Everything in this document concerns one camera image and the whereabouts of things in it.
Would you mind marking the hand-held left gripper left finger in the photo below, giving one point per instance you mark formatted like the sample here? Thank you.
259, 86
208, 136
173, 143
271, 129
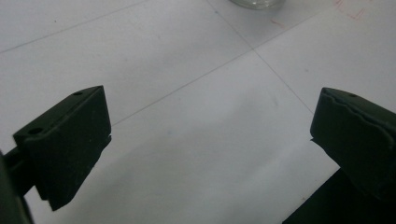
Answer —
68, 146

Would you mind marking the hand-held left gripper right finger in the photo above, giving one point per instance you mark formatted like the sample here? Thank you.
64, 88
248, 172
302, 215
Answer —
358, 140

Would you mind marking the clear glass jar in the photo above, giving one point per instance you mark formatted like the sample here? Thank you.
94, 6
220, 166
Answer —
257, 3

